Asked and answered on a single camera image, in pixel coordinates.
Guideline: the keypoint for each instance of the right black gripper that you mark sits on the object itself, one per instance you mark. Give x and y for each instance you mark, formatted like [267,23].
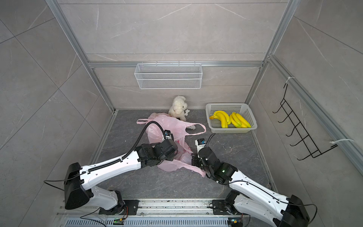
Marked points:
[194,159]

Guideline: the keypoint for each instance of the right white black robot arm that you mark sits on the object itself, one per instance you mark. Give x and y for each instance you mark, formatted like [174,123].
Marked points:
[249,197]

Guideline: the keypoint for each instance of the plain pink plastic bag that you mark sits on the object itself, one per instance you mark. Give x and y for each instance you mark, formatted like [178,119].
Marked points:
[183,158]

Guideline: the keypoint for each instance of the yellow-green banana bunch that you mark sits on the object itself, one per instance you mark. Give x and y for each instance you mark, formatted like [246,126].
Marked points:
[223,117]
[238,121]

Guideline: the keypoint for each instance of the white plastic basket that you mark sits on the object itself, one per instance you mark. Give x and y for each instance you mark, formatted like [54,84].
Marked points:
[229,108]

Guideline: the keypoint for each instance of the yellow-green banana bunch left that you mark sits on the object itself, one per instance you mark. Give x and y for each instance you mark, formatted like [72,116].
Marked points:
[223,117]

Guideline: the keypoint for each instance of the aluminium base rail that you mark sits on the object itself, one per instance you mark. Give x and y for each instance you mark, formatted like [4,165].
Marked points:
[170,212]

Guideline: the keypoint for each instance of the white plush toy dog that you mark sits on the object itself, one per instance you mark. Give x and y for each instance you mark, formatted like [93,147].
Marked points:
[179,108]

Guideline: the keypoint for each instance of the yellow-green banana bunch right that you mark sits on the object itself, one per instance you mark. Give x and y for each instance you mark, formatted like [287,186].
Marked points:
[238,121]

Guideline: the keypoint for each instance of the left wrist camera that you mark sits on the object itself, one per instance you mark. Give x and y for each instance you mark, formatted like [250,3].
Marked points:
[168,135]

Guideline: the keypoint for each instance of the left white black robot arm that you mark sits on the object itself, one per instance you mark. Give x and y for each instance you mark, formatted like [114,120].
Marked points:
[81,182]

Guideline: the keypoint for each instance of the black wire hook rack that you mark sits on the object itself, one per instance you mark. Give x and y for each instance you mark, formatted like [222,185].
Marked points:
[299,129]

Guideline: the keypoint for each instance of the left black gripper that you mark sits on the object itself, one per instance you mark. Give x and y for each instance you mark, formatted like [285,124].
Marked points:
[171,158]

